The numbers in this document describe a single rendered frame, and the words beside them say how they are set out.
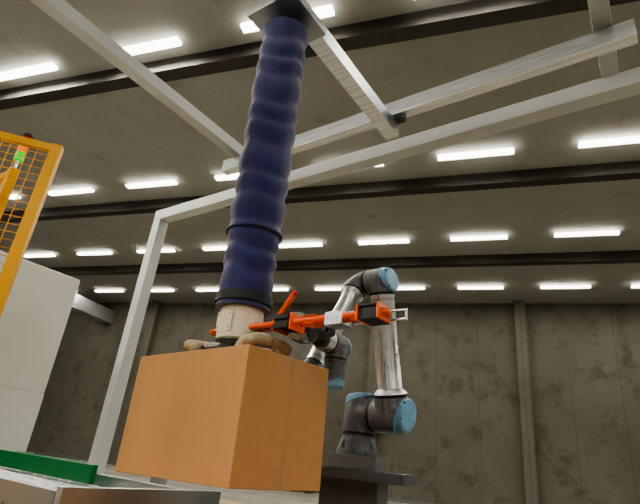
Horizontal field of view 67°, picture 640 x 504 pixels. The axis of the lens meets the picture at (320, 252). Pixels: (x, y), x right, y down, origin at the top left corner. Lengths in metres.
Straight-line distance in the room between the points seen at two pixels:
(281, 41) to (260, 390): 1.67
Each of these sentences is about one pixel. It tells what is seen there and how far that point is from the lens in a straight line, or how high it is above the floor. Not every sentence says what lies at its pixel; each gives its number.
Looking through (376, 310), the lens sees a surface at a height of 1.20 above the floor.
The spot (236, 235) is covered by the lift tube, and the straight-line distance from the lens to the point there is 1.96.
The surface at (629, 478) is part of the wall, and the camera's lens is 15.27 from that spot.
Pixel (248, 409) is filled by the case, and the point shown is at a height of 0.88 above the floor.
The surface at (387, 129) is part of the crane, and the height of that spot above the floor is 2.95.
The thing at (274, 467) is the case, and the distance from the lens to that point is 1.60.
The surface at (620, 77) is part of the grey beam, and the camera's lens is 3.75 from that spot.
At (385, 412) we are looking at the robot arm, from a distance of 2.22.
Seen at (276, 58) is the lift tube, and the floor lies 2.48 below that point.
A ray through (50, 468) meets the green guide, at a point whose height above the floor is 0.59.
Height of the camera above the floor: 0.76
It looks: 24 degrees up
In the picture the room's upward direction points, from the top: 6 degrees clockwise
